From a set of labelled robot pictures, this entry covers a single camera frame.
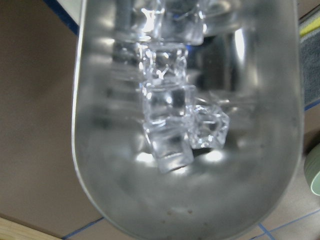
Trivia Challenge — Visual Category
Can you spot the steel ice scoop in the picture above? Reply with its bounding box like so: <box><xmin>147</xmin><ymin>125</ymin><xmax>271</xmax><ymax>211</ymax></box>
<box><xmin>71</xmin><ymin>0</ymin><xmax>304</xmax><ymax>240</ymax></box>

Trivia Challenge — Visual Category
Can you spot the pile of ice cubes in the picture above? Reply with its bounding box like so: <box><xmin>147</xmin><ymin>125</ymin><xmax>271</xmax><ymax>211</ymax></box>
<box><xmin>129</xmin><ymin>0</ymin><xmax>230</xmax><ymax>174</ymax></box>

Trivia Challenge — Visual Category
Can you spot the green ceramic bowl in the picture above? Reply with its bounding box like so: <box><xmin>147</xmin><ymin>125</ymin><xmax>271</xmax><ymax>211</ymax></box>
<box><xmin>303</xmin><ymin>144</ymin><xmax>320</xmax><ymax>196</ymax></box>

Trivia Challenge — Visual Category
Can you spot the wooden cutting board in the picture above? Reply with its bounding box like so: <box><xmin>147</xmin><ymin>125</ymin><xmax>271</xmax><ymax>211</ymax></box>
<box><xmin>0</xmin><ymin>218</ymin><xmax>61</xmax><ymax>240</ymax></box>

